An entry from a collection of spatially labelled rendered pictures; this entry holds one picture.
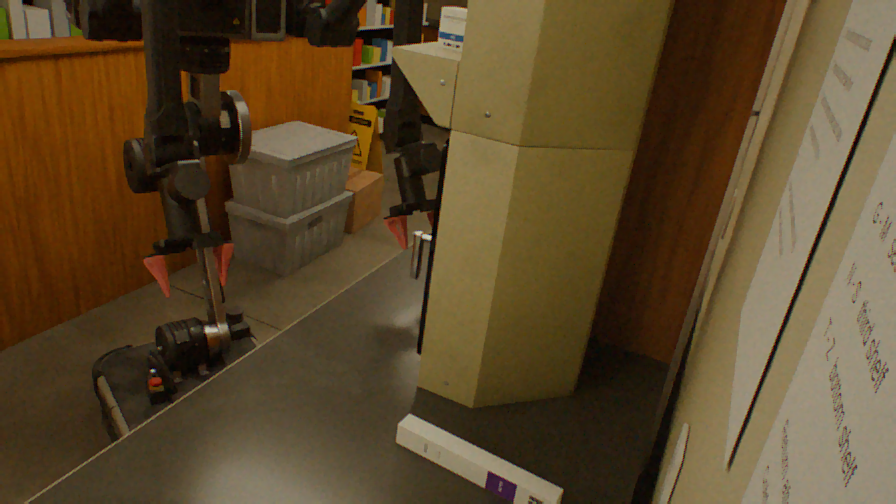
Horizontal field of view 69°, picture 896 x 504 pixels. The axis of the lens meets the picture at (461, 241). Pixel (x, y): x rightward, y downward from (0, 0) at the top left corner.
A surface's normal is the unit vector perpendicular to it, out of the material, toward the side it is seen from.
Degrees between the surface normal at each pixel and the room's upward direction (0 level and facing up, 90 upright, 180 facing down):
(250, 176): 96
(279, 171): 96
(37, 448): 0
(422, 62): 90
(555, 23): 90
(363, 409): 0
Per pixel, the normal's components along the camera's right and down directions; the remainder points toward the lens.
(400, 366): 0.14, -0.90
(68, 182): 0.90, 0.29
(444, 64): -0.41, 0.32
